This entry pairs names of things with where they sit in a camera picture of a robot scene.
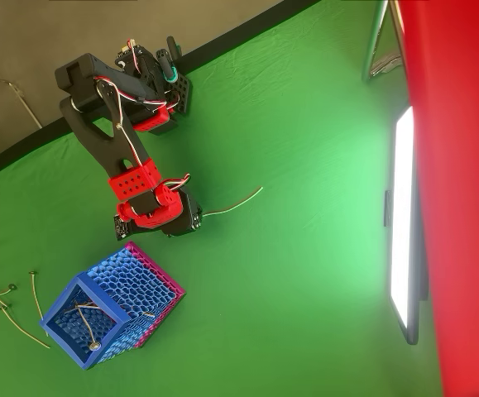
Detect blue and pink mesh basket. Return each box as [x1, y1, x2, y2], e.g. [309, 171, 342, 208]
[39, 241, 187, 371]

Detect green backdrop cloth black rim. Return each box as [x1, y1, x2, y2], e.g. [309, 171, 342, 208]
[0, 0, 445, 397]

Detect bright white LED light panel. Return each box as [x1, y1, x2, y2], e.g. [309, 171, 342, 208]
[382, 105, 429, 347]

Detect large red blurred panel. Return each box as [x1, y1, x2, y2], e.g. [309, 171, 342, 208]
[396, 0, 479, 397]

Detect small wrist camera on bracket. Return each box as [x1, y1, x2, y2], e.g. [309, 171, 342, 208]
[112, 213, 132, 242]

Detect red white servo wires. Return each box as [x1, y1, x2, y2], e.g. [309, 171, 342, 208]
[93, 38, 192, 193]

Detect black clamp with teal ring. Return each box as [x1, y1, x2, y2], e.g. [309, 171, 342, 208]
[155, 36, 194, 117]

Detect thin grey floor cable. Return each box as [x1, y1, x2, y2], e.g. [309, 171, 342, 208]
[0, 75, 44, 130]

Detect chrome stand frame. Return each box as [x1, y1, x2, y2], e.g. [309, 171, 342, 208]
[361, 0, 406, 84]

